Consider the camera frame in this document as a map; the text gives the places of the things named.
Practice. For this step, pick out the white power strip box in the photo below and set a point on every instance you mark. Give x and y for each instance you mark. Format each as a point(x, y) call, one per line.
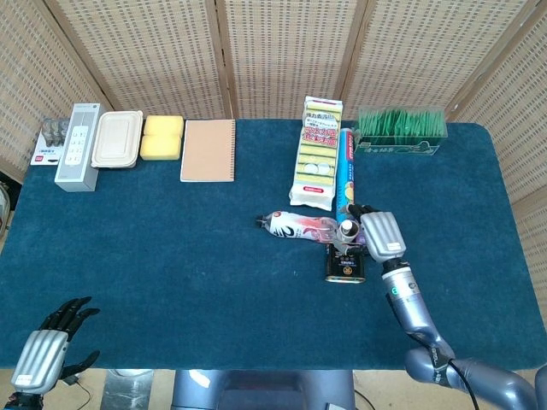
point(77, 149)

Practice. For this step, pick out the yellow sponge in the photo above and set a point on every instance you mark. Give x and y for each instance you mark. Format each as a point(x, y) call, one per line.
point(164, 126)
point(161, 147)

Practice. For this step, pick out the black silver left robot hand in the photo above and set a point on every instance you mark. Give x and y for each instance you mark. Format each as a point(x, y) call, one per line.
point(36, 361)

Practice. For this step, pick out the beige lidded food container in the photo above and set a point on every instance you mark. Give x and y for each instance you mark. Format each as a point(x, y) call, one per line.
point(116, 138)

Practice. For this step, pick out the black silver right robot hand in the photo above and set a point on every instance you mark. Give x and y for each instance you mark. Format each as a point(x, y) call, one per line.
point(382, 232)

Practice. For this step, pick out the blue cling film box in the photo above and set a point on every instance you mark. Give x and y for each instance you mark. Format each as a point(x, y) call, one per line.
point(347, 171)

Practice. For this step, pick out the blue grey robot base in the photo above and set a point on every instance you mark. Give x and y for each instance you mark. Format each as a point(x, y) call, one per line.
point(256, 390)

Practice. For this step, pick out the clear box of green packets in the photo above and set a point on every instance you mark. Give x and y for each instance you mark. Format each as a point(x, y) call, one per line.
point(401, 126)

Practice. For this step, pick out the red white plastic drink bottle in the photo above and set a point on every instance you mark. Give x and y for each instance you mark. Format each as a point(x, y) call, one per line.
point(290, 226)

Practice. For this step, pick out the battery blister pack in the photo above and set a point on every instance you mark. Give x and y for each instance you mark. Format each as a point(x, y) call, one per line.
point(47, 145)

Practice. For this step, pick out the blue table cloth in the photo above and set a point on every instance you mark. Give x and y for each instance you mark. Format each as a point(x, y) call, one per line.
point(171, 256)

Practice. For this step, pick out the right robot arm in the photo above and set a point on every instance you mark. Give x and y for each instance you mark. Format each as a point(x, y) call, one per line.
point(410, 303)

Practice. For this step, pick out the kraft spiral notebook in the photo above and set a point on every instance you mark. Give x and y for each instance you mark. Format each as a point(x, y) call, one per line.
point(208, 150)

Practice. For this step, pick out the wicker folding screen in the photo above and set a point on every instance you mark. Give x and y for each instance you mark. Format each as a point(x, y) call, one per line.
point(278, 51)

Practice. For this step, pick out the yellow green sponge pack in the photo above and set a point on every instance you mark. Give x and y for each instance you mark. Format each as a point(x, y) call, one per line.
point(316, 158)

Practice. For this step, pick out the dark luncheon meat can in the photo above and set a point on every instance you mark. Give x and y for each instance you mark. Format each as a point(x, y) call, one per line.
point(345, 267)

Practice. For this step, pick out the clear white-capped test tube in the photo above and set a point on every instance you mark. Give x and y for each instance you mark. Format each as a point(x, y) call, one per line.
point(347, 227)

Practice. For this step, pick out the small purple box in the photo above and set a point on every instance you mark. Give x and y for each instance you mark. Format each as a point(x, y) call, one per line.
point(360, 237)

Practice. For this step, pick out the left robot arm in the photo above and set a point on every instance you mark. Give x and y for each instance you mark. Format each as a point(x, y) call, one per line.
point(19, 400)

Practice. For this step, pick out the clear plastic bag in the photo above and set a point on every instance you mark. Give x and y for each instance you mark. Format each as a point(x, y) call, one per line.
point(3, 205)

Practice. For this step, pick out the white lint roller roll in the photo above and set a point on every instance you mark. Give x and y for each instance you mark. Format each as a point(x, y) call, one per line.
point(342, 238)

